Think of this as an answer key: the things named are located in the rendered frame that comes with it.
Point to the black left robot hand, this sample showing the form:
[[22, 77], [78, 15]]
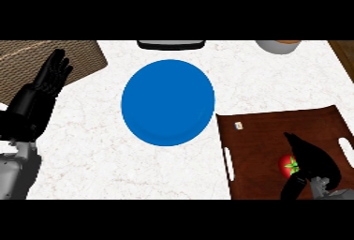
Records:
[[34, 97]]

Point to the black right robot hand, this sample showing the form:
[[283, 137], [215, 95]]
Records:
[[313, 159]]

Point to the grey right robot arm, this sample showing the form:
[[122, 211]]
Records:
[[329, 191]]

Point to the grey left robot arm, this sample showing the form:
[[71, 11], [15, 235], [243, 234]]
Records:
[[13, 170]]

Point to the red tomato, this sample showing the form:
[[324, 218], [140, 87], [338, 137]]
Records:
[[286, 165]]

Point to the dark brown wooden tray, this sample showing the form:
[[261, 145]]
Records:
[[276, 150]]

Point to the blue plate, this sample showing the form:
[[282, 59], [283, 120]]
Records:
[[168, 102]]

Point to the brown woven placemat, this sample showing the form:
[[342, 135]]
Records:
[[26, 67]]

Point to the brown wooden cabinet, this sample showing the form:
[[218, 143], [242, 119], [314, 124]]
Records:
[[344, 54]]

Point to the grey bowl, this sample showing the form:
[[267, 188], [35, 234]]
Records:
[[277, 47]]

